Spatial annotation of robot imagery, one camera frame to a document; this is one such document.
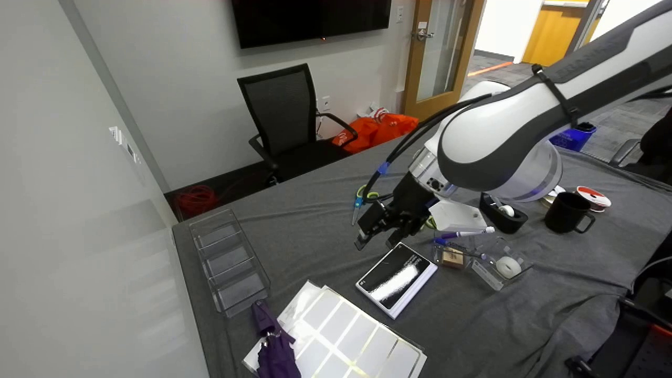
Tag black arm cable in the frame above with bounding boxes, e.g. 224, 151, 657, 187
353, 92, 492, 212

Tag blue plastic bin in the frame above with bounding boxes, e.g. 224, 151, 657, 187
547, 121, 598, 154

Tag white box black window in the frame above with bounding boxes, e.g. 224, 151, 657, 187
353, 240, 440, 321

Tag small brown tag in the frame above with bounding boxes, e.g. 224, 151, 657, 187
438, 245, 469, 271

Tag black mesh office chair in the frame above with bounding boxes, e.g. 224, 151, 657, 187
236, 61, 360, 185

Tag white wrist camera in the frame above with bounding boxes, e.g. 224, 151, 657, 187
427, 197, 490, 236

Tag black tape dispenser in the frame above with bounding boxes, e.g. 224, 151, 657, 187
476, 191, 531, 236

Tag black mug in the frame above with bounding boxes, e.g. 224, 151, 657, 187
542, 188, 598, 236

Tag black red chair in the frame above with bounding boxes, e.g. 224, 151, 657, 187
565, 229, 672, 378

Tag yellow wooden door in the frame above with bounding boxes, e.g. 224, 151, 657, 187
520, 1, 595, 71

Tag white marker blue cap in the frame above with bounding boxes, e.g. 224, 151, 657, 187
429, 225, 498, 248

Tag black wall television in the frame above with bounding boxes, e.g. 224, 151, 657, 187
228, 0, 395, 51

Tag wooden glass panel door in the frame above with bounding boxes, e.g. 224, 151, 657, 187
402, 0, 488, 121

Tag red white ribbon spool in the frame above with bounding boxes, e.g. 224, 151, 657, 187
574, 183, 613, 216

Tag grey table cloth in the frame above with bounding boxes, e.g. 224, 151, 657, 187
171, 132, 672, 378

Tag red object on floor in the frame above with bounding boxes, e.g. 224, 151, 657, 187
173, 185, 220, 219

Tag clear box with tape roll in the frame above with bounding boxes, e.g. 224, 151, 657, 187
469, 243, 531, 291

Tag purple cloth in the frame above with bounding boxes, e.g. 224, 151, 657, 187
249, 298, 303, 378

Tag clear plastic compartment case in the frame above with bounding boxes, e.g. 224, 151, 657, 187
188, 209, 273, 321

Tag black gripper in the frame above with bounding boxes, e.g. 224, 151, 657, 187
355, 174, 438, 248

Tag orange bag on floor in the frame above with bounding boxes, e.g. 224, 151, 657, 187
332, 112, 423, 155

